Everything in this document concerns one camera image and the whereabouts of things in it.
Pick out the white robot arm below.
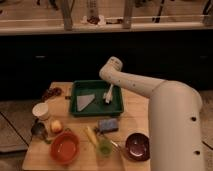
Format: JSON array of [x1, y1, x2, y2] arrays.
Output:
[[99, 56, 205, 171]]

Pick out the green plastic tray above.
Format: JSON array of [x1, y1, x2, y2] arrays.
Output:
[[69, 80, 124, 117]]

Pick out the grey triangular cloth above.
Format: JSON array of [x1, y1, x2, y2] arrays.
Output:
[[77, 94, 95, 111]]

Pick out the blue sponge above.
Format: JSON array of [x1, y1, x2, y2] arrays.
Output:
[[98, 118, 119, 133]]

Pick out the dark red grapes bunch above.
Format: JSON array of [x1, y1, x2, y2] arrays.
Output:
[[42, 87, 62, 101]]

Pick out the metal spoon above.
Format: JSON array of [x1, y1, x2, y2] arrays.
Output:
[[93, 127, 122, 151]]

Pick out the green cup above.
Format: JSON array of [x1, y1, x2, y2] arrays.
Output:
[[97, 139, 112, 157]]

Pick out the dark purple bowl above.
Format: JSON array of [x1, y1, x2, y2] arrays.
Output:
[[125, 133, 150, 161]]

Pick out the white paper cup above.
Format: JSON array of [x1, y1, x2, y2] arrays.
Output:
[[32, 102, 50, 120]]

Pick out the orange bowl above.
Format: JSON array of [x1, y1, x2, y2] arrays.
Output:
[[50, 131, 79, 165]]

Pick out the metal measuring cup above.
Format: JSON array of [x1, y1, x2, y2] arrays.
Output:
[[31, 120, 48, 140]]

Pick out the black power cable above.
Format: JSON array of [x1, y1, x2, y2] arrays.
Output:
[[201, 139, 213, 152]]

